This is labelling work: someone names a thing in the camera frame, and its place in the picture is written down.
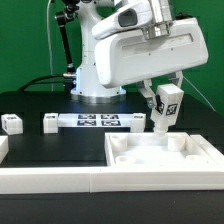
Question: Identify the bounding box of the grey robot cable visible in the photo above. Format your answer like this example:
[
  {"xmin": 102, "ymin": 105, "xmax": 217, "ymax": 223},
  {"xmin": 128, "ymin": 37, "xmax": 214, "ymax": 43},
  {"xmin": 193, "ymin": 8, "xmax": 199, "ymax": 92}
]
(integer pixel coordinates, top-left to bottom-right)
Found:
[{"xmin": 183, "ymin": 77, "xmax": 218, "ymax": 113}]

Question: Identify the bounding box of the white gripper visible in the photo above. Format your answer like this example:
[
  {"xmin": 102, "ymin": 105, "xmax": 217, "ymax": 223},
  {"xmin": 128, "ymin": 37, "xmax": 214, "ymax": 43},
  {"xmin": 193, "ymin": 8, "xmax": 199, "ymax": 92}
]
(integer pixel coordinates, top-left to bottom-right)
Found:
[{"xmin": 95, "ymin": 18, "xmax": 208, "ymax": 109}]

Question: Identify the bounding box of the white square table top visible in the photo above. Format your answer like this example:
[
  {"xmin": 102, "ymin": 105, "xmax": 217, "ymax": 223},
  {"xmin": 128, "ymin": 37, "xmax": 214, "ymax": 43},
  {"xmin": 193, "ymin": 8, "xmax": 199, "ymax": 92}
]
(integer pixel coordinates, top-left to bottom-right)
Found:
[{"xmin": 104, "ymin": 132, "xmax": 224, "ymax": 167}]

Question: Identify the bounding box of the white base marker plate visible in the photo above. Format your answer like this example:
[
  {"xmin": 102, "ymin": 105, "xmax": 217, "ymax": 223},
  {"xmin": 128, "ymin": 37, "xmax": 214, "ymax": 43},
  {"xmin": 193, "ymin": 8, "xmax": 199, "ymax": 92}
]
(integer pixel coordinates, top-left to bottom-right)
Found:
[{"xmin": 58, "ymin": 113, "xmax": 132, "ymax": 127}]

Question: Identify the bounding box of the white cable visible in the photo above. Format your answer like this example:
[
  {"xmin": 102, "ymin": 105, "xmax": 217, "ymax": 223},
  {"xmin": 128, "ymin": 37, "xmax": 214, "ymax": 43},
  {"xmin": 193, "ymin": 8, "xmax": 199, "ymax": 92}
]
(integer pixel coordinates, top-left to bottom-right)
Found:
[{"xmin": 46, "ymin": 0, "xmax": 56, "ymax": 92}]

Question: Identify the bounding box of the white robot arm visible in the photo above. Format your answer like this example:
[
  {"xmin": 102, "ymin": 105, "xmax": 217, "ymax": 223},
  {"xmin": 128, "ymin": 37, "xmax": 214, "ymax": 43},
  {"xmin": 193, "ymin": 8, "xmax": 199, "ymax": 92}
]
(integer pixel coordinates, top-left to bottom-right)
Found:
[{"xmin": 72, "ymin": 0, "xmax": 208, "ymax": 106}]

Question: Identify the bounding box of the black cable bundle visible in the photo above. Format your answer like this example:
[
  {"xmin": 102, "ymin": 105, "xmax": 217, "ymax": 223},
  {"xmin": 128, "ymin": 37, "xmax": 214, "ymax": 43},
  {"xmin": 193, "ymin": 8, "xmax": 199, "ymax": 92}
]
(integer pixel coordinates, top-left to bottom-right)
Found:
[{"xmin": 17, "ymin": 73, "xmax": 76, "ymax": 93}]

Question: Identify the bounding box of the white u-shaped obstacle fence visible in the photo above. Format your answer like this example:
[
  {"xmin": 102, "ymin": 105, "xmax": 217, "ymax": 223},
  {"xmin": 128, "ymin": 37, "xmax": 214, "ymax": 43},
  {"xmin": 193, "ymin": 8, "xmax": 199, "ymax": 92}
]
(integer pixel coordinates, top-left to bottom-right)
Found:
[{"xmin": 0, "ymin": 134, "xmax": 224, "ymax": 195}]

